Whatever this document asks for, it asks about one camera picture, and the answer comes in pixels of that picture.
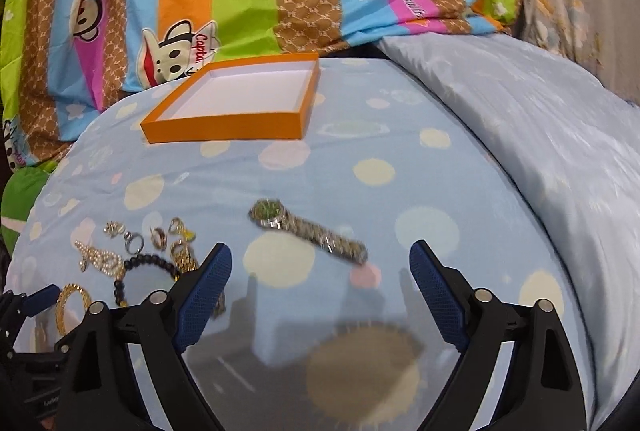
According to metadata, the gold cuff bangle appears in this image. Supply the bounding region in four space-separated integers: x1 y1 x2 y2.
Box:
54 283 92 337

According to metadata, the white pearl bow bracelet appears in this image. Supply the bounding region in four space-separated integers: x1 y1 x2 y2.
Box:
72 239 127 281

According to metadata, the black bead bracelet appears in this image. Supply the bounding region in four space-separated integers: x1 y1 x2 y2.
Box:
112 252 182 310

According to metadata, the silver ring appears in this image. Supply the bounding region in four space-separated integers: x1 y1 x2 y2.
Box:
122 230 147 257

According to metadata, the gold hoop earring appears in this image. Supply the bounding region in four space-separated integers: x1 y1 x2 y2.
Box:
150 227 168 252

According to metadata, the gold wristwatch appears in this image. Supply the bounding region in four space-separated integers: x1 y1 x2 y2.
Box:
169 239 226 318

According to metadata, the silver metal wristwatch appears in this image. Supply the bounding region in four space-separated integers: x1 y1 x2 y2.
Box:
248 198 369 265

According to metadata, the green cushion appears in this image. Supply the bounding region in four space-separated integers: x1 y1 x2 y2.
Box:
1 167 49 255

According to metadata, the gold earring yellow charm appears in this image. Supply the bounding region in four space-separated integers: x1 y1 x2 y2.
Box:
168 217 196 243

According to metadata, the light blue planet blanket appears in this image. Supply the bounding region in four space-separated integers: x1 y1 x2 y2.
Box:
8 58 593 430

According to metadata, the grey blue plain duvet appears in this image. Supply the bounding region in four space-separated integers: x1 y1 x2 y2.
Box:
378 34 639 430

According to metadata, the orange shallow cardboard box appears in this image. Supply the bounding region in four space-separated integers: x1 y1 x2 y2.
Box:
140 53 320 144

